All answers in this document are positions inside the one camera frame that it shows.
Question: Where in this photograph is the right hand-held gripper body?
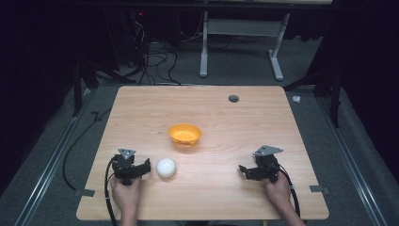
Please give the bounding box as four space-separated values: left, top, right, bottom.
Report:
250 144 280 184

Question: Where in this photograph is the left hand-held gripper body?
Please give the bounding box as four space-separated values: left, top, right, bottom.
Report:
111 148 141 186

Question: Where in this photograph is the person's left hand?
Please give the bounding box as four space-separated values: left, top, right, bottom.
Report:
109 176 142 216

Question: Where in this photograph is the person's right hand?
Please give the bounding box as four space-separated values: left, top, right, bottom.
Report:
263 171 294 211

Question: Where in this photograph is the white ball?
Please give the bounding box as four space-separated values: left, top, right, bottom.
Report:
155 157 178 179

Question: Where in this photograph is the grey tape strip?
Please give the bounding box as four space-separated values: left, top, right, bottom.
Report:
309 185 331 196
74 187 96 199

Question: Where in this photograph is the orange plastic bowl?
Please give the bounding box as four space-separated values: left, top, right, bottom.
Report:
168 122 203 147

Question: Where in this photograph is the black metal stand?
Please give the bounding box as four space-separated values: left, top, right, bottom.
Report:
71 56 102 119
283 59 343 129

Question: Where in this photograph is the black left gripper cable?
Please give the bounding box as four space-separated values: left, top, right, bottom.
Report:
104 155 119 226

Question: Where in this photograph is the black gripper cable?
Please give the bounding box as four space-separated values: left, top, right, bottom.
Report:
277 163 302 218
104 155 119 226

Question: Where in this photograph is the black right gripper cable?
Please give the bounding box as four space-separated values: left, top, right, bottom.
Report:
277 163 302 218

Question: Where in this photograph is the black floor cable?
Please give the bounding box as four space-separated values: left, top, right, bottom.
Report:
61 107 113 192

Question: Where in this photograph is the metal floor rail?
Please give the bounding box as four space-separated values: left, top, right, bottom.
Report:
13 88 95 226
314 93 390 226

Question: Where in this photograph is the tangle of black cables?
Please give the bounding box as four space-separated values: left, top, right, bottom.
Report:
126 12 183 87

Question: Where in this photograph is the white metal desk frame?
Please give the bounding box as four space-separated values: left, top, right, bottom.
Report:
199 10 292 82

